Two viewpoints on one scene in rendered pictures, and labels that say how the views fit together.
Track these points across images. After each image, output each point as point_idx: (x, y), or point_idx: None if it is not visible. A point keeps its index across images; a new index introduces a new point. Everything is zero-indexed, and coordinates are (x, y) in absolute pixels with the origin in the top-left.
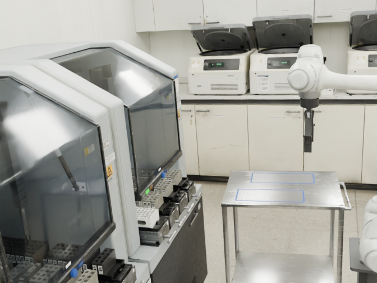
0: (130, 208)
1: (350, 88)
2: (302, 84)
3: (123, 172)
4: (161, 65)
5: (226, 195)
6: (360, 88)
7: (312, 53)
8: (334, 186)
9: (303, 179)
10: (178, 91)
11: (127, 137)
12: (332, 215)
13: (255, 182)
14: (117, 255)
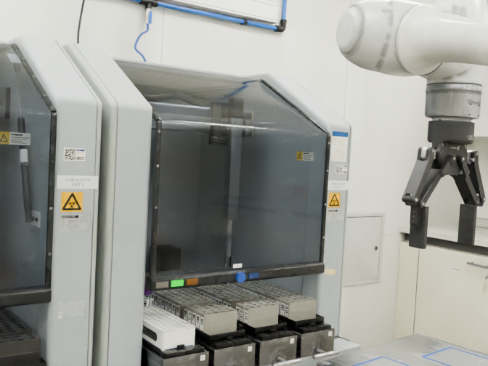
0: (124, 295)
1: (481, 57)
2: (349, 37)
3: (118, 223)
4: (323, 112)
5: (348, 356)
6: None
7: (447, 3)
8: None
9: None
10: (345, 161)
11: (146, 170)
12: None
13: (432, 359)
14: (54, 356)
